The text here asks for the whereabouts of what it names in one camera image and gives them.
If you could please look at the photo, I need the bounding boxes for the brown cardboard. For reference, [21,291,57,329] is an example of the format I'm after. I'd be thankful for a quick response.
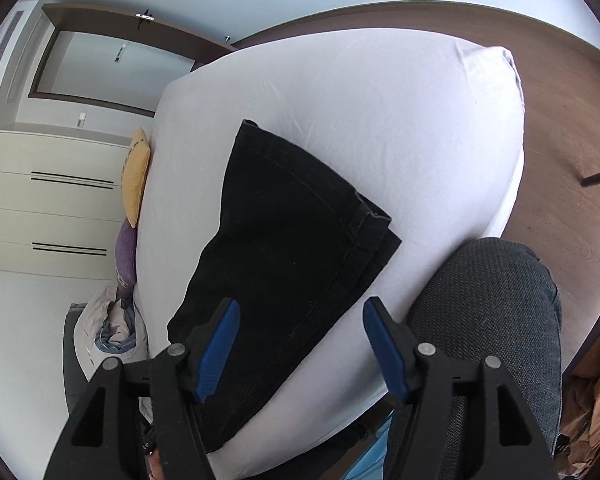
[559,355,600,480]

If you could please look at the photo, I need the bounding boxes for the ceiling air vent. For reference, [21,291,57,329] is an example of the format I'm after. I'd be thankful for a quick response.
[0,10,27,107]

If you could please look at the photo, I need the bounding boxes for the rolled white duvet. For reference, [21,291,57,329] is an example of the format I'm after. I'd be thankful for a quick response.
[74,282,151,396]

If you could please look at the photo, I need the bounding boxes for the person's leg in grey trousers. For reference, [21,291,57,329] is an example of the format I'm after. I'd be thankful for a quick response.
[385,237,563,480]

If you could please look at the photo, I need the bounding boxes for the grey upholstered headboard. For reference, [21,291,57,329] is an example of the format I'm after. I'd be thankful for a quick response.
[62,304,88,413]

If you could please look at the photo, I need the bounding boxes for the black denim pants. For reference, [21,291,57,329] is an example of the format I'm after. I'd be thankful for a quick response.
[166,119,403,456]

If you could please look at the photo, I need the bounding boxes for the purple cushion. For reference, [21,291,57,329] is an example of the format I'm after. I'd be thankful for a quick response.
[115,220,139,302]

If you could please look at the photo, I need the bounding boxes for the cream wardrobe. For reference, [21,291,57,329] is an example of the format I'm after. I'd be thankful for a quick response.
[0,122,134,281]

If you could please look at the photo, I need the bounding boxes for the blue plastic stool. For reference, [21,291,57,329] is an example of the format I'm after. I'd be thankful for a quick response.
[347,430,396,480]

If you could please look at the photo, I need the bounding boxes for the yellow cushion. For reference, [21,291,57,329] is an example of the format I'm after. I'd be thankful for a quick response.
[121,126,152,229]

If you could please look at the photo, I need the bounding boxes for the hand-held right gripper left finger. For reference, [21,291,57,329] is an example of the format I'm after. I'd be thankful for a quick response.
[42,297,241,480]

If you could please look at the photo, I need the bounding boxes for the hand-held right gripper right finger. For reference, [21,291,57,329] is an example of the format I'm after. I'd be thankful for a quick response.
[362,296,563,480]

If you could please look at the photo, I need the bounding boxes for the bed with white sheet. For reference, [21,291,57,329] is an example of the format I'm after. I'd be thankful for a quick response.
[130,27,526,480]

